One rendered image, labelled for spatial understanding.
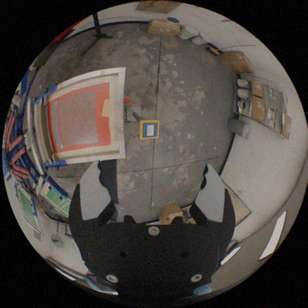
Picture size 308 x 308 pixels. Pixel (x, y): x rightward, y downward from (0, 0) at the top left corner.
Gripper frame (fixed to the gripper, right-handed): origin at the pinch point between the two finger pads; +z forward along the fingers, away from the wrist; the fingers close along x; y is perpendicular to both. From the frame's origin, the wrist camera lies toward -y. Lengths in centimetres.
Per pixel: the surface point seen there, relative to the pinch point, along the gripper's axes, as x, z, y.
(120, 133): -19, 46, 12
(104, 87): -30, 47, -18
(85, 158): -45, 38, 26
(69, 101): -54, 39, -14
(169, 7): 9, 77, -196
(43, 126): -73, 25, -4
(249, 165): 277, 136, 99
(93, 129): -37, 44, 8
